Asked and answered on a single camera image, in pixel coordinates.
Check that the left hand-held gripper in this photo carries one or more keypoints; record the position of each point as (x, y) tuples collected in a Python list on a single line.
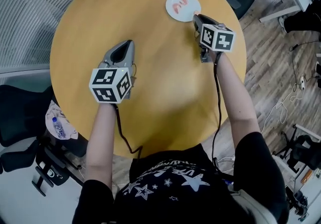
[(110, 85)]

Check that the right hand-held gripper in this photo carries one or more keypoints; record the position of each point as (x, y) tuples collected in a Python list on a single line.
[(217, 39)]

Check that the small white plate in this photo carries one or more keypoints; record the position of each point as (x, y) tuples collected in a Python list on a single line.
[(190, 12)]

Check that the person's right forearm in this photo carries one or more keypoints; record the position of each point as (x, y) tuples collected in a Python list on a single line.
[(238, 107)]

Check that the person's left forearm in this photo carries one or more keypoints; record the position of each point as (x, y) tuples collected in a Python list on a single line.
[(100, 142)]

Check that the beige crumpled cloth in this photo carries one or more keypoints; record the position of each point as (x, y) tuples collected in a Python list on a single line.
[(54, 112)]

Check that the clear water bottle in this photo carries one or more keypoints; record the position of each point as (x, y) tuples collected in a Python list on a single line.
[(59, 127)]

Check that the white power strip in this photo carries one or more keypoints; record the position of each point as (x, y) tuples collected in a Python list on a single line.
[(302, 82)]

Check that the person's black star shirt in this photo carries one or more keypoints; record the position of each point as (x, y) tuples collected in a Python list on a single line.
[(175, 193)]

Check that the black swivel chair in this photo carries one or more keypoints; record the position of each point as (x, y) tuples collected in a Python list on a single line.
[(306, 150)]

